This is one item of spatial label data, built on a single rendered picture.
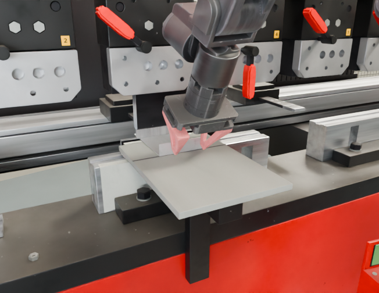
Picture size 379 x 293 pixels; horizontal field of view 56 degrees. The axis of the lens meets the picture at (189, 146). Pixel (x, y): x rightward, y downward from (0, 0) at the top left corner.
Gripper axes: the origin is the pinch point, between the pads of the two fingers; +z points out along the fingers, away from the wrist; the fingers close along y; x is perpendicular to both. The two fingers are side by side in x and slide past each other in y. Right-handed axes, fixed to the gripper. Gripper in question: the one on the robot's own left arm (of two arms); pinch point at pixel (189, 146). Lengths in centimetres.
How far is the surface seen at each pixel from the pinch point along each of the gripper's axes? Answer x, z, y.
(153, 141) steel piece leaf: -6.6, 4.7, 3.6
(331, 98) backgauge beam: -27, 21, -71
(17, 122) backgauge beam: -33.9, 21.0, 25.8
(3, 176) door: -167, 199, 43
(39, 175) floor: -163, 200, 17
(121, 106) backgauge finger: -26.4, 12.9, 3.3
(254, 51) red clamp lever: -9.2, -12.1, -14.5
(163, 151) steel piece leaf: -0.7, 0.9, 4.4
